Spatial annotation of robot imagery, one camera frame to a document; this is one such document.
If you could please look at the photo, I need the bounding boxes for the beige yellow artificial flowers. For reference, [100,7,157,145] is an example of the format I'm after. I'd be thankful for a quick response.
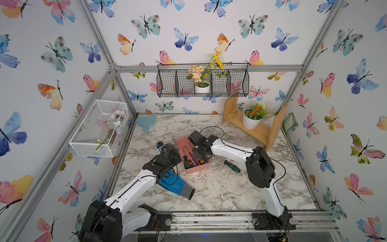
[186,53,224,87]

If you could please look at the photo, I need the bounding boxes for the black handled screwdriver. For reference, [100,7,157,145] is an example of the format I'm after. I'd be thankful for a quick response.
[183,148,191,169]

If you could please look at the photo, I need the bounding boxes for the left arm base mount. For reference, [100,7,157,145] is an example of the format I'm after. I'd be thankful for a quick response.
[123,204,172,232]

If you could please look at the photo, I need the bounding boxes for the green black screwdriver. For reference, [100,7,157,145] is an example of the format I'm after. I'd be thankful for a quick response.
[224,160,240,173]

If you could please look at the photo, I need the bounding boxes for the light blue hand mirror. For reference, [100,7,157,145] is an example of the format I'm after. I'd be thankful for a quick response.
[136,115,157,133]

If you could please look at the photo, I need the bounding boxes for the white flower pot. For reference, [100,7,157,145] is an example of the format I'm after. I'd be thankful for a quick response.
[242,108,262,130]

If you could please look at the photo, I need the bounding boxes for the green orange artificial plant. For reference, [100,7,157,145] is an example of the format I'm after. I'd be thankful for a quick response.
[244,101,270,121]

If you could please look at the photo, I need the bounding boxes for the black wire wall basket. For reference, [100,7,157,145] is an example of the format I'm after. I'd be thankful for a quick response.
[156,63,250,97]

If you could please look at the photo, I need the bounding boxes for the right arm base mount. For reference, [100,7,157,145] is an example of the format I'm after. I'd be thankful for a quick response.
[252,207,296,231]

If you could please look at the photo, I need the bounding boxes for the wooden desktop shelf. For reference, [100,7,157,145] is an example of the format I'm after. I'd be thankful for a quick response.
[222,97,288,151]

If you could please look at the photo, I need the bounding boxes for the small white basket pot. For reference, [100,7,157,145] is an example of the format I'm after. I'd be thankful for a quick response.
[194,83,211,94]

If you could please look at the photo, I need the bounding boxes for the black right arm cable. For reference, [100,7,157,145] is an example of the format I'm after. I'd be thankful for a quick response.
[199,125,287,209]

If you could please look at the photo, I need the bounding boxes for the pink storage box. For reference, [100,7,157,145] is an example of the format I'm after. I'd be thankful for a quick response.
[176,136,210,174]

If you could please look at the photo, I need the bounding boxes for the clear handled screwdriver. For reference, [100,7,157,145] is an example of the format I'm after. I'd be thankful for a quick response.
[186,147,200,166]

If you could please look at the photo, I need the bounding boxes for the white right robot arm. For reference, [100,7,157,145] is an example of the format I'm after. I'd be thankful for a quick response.
[188,131,285,218]

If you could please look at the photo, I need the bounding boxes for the green paper card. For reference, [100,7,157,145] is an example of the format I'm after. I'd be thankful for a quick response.
[282,113,298,132]

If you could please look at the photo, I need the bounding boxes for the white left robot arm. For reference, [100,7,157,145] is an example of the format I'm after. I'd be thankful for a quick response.
[78,142,181,242]

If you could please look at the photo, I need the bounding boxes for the pink white artificial flower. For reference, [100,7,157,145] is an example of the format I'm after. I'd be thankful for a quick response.
[95,110,126,151]

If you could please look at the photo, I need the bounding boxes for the blue grey work glove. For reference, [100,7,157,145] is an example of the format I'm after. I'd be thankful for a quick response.
[158,170,195,200]

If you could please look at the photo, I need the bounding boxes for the white mesh wall basket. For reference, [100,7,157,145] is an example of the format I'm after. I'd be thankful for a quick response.
[69,99,130,158]

